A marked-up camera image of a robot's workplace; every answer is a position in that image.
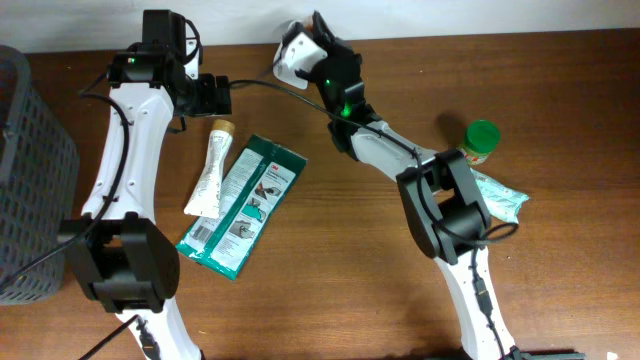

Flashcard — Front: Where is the teal tissue pack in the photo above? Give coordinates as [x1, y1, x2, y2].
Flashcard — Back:
[471, 169, 530, 223]

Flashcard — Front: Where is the green lid jar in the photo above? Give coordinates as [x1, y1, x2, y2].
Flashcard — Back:
[458, 119, 501, 166]

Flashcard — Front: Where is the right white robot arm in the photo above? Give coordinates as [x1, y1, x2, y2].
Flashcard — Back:
[301, 12, 523, 359]

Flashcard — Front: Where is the green white wipes package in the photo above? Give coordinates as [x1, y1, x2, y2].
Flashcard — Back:
[176, 134, 307, 280]

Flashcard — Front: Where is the white barcode scanner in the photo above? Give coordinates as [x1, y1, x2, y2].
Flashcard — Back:
[273, 21, 317, 90]

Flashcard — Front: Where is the dark grey plastic basket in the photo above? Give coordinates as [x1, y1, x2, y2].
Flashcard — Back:
[1, 45, 79, 280]

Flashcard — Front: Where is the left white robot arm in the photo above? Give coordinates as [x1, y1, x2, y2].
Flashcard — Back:
[57, 9, 232, 359]

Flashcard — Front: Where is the white tube gold cap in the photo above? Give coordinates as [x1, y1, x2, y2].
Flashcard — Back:
[184, 119, 235, 218]

